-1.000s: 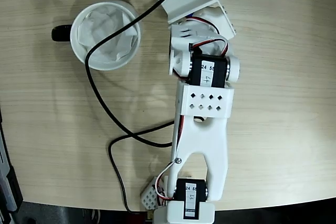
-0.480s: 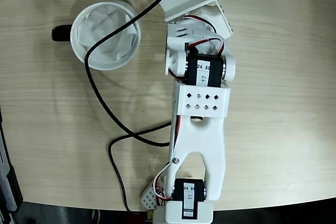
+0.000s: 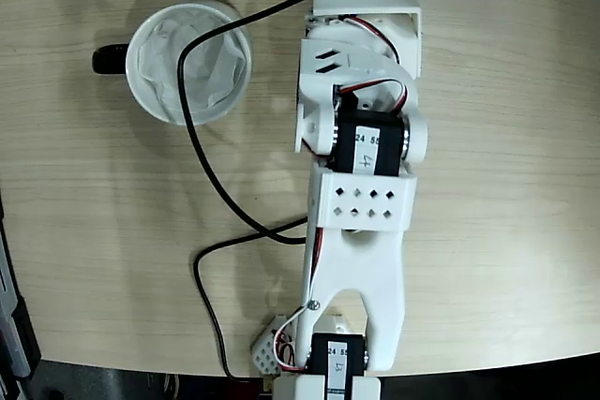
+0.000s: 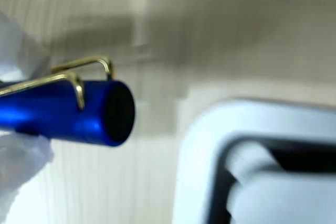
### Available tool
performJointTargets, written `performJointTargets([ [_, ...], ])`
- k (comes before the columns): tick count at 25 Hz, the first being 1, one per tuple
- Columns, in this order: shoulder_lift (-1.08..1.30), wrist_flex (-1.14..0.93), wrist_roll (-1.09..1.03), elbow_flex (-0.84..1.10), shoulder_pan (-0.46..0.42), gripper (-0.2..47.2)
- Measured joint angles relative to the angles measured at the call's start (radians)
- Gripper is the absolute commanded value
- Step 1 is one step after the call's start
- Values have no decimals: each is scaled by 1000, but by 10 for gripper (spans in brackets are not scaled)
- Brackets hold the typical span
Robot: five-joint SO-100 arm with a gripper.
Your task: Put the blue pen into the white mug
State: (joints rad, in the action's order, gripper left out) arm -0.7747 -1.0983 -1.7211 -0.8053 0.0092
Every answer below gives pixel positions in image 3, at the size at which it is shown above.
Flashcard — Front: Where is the black camera cable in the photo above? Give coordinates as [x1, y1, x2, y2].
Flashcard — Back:
[176, 0, 371, 381]

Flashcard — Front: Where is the white perforated arm base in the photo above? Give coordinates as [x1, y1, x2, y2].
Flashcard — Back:
[251, 313, 351, 376]

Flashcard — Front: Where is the gray black equipment rack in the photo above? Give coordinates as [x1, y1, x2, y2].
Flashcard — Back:
[0, 186, 42, 400]

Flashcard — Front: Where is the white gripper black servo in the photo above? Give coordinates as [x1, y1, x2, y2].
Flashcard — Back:
[302, 0, 423, 81]

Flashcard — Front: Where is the white mug black handle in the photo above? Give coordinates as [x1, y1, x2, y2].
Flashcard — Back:
[91, 2, 254, 128]

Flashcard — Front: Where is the white crumpled paper tissue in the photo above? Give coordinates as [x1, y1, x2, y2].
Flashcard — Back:
[137, 15, 248, 114]

